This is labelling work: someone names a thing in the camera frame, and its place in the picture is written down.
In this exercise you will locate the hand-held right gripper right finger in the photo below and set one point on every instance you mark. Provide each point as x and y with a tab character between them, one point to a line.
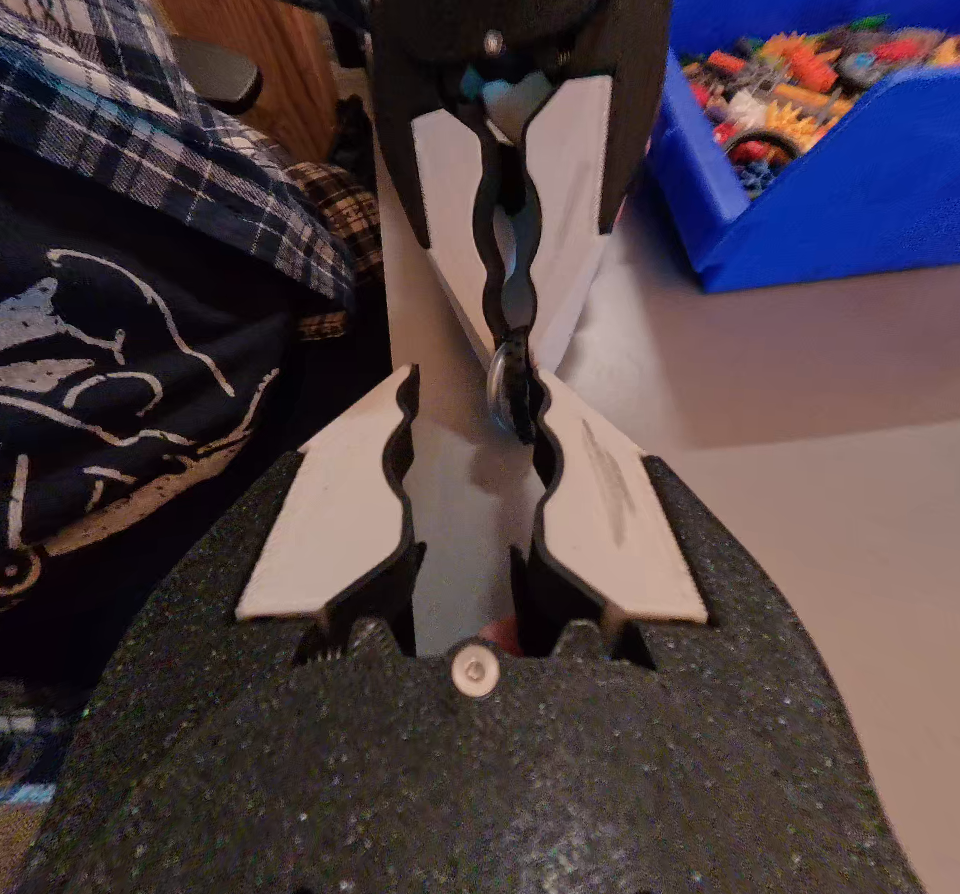
622	534

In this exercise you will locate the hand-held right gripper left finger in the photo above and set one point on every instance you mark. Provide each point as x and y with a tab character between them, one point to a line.
330	526

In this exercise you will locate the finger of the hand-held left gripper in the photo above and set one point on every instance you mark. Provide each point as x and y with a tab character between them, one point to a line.
446	181
574	174

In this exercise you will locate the black rubber toy tyre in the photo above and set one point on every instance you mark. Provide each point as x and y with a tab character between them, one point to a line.
525	399

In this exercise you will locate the grey toy wheel hub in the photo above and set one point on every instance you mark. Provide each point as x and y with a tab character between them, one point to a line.
496	384

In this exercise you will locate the pile of colourful toy pieces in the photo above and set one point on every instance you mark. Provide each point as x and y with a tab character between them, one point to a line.
787	91

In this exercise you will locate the blue plastic parts bin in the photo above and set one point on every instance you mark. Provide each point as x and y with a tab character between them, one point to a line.
862	234

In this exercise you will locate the person's right hand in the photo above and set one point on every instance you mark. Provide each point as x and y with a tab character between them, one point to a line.
502	635

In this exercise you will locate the brown wooden panel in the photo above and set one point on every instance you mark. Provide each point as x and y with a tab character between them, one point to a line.
285	46

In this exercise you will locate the dark chair armrest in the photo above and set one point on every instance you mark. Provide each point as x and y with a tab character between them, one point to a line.
217	73

